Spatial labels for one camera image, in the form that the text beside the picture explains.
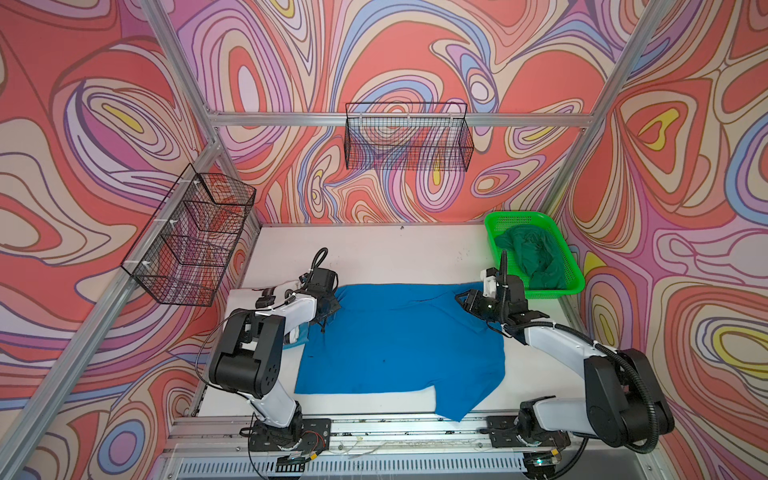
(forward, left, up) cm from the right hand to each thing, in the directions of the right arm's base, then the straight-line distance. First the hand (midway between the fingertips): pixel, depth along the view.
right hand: (462, 304), depth 90 cm
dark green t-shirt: (+20, -32, -3) cm, 38 cm away
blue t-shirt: (-6, +18, -8) cm, 20 cm away
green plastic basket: (+37, -21, -2) cm, 42 cm away
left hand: (+5, +41, -5) cm, 41 cm away
